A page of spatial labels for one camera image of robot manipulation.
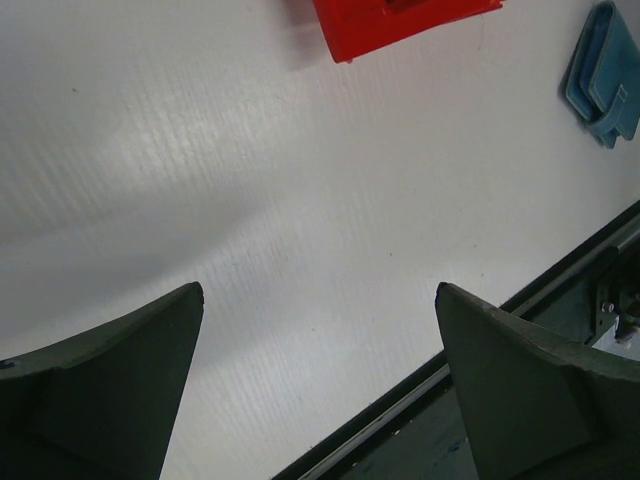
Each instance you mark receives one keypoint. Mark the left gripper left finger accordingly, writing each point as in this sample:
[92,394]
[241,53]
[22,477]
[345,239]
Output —
[101,404]

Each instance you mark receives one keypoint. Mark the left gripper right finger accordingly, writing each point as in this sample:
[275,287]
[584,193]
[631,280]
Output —
[536,405]

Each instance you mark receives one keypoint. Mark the blue card holder wallet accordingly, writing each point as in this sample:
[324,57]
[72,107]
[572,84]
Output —
[602,81]

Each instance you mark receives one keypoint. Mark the red plastic bin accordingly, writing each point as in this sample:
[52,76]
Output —
[353,28]

